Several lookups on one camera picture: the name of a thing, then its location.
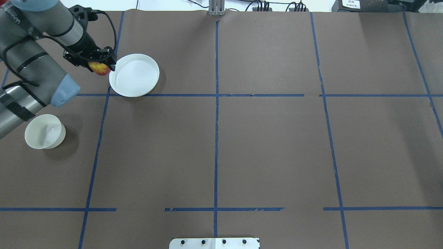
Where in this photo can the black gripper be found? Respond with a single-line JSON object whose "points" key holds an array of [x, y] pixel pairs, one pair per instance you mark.
{"points": [[86, 44]]}

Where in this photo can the red yellow apple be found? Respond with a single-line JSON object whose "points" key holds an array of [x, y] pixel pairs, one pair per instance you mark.
{"points": [[99, 68]]}

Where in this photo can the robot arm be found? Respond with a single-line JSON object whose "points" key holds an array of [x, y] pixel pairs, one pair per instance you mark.
{"points": [[41, 80]]}

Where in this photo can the white round plate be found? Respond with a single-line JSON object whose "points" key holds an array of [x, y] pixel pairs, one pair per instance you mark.
{"points": [[135, 75]]}

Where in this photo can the white round bowl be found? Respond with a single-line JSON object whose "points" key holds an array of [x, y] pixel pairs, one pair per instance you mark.
{"points": [[45, 132]]}

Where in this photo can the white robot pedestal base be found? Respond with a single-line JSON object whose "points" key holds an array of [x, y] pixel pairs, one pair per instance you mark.
{"points": [[215, 243]]}

